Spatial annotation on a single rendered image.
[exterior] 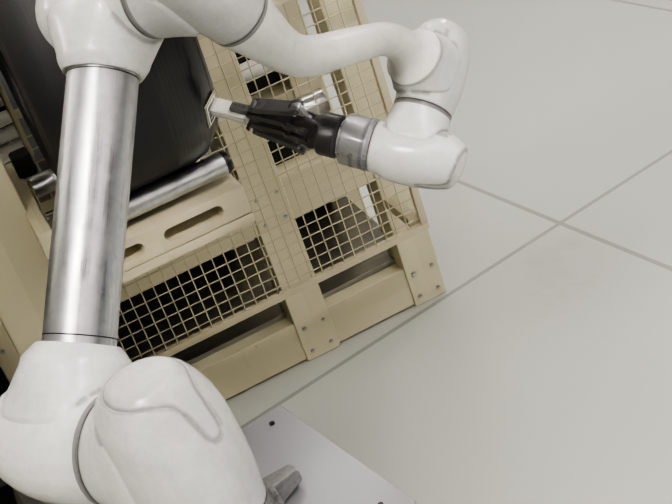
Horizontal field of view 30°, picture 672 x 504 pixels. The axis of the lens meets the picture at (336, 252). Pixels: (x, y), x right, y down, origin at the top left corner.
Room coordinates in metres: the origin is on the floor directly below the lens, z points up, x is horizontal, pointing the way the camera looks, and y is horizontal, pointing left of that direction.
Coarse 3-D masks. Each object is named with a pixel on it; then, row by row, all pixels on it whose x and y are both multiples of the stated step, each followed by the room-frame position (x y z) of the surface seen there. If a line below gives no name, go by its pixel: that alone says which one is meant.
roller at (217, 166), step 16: (208, 160) 2.11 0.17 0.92; (224, 160) 2.11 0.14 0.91; (176, 176) 2.09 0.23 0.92; (192, 176) 2.09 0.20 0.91; (208, 176) 2.09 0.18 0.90; (144, 192) 2.07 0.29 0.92; (160, 192) 2.07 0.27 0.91; (176, 192) 2.08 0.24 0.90; (128, 208) 2.06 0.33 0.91; (144, 208) 2.06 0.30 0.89
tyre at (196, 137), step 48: (0, 0) 1.99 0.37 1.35; (0, 48) 2.01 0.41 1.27; (48, 48) 1.94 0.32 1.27; (192, 48) 2.00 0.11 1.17; (48, 96) 1.94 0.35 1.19; (144, 96) 1.96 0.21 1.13; (192, 96) 1.99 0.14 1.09; (48, 144) 1.99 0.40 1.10; (144, 144) 1.98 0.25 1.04; (192, 144) 2.03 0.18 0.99
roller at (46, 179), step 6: (36, 174) 2.32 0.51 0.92; (42, 174) 2.32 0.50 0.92; (48, 174) 2.31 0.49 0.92; (54, 174) 2.31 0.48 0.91; (30, 180) 2.31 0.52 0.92; (36, 180) 2.31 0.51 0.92; (42, 180) 2.31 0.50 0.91; (48, 180) 2.31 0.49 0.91; (54, 180) 2.31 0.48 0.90; (30, 186) 2.30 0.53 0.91; (36, 186) 2.30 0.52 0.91; (42, 186) 2.30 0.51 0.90; (48, 186) 2.30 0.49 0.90; (54, 186) 2.31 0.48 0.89; (36, 192) 2.30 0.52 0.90; (42, 192) 2.30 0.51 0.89; (48, 192) 2.31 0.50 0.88
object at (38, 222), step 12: (12, 168) 2.33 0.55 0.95; (12, 180) 2.27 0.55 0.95; (24, 180) 2.25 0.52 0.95; (24, 192) 2.19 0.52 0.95; (24, 204) 2.13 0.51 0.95; (36, 204) 2.12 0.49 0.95; (36, 216) 2.06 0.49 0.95; (36, 228) 2.01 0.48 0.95; (48, 228) 1.99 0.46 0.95; (48, 240) 1.98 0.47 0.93; (48, 252) 1.98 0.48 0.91
